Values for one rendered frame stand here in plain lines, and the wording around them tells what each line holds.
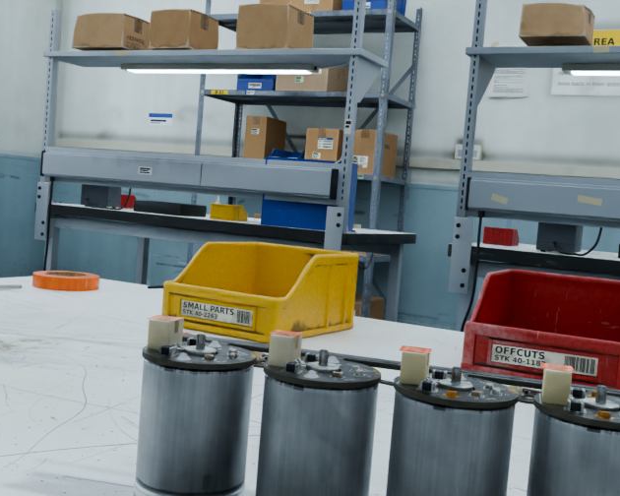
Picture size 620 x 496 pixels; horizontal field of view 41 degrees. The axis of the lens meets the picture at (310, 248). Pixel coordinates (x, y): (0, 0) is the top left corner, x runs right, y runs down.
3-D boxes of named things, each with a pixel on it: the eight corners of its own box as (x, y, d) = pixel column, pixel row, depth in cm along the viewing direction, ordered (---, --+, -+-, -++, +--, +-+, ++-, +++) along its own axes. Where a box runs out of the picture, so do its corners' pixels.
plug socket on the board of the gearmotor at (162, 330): (178, 353, 18) (180, 323, 18) (142, 348, 18) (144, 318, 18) (192, 347, 19) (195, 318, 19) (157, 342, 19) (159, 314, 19)
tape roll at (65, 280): (110, 290, 76) (111, 278, 76) (49, 291, 72) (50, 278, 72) (80, 282, 81) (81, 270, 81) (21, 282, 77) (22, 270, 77)
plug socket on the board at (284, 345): (301, 370, 17) (304, 339, 17) (263, 365, 17) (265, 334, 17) (311, 363, 18) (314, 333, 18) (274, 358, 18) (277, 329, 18)
